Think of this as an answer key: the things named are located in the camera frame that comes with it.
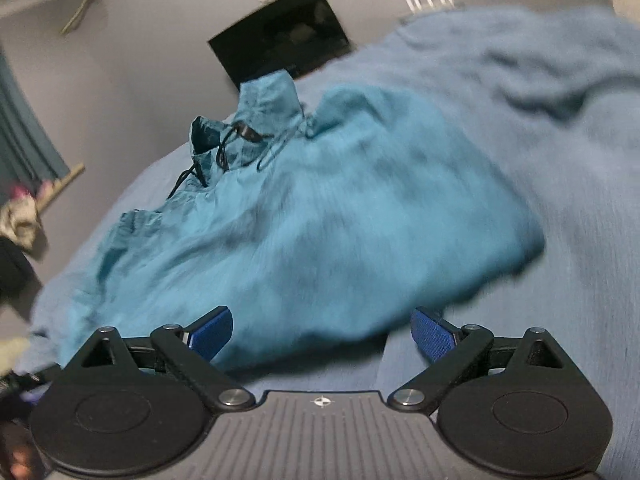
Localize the teal jacket garment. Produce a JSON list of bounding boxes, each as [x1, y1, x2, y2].
[[58, 72, 544, 370]]

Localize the wooden window sill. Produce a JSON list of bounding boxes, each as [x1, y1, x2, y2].
[[36, 162, 86, 212]]

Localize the items on window sill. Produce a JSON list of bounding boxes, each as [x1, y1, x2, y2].
[[1, 181, 53, 252]]

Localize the teal curtain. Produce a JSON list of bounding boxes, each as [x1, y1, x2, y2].
[[0, 54, 70, 195]]

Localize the blue bed blanket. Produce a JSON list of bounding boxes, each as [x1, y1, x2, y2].
[[19, 4, 640, 480]]

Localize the black television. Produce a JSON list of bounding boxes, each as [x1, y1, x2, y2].
[[208, 0, 352, 87]]

